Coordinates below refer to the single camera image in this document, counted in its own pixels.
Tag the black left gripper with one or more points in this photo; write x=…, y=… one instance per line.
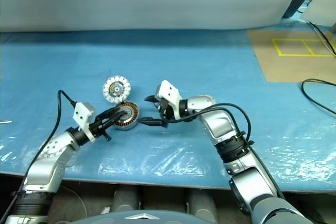
x=98, y=129

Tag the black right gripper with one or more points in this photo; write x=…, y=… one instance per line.
x=166, y=112

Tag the silver motor stator housing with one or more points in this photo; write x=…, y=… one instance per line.
x=132, y=113

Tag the motor disc with white segments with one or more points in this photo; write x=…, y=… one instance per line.
x=116, y=89

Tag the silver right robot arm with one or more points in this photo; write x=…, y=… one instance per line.
x=220, y=124

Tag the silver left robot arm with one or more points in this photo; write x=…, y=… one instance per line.
x=44, y=161

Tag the clear plastic film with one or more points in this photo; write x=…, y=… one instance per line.
x=170, y=155

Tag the blue foam table mat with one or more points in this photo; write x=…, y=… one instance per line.
x=210, y=64

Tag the grey rounded cylinder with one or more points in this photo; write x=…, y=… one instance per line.
x=202, y=203
x=126, y=199

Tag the grey robot torso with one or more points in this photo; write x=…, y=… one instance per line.
x=144, y=220

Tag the silver metal tool tip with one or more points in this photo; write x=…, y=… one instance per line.
x=5, y=122

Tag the brown cardboard sheet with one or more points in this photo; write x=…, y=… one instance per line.
x=275, y=69

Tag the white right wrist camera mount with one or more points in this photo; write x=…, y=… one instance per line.
x=169, y=90

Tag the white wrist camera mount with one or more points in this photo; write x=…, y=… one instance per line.
x=169, y=90
x=82, y=113

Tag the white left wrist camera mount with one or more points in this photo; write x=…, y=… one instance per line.
x=82, y=113

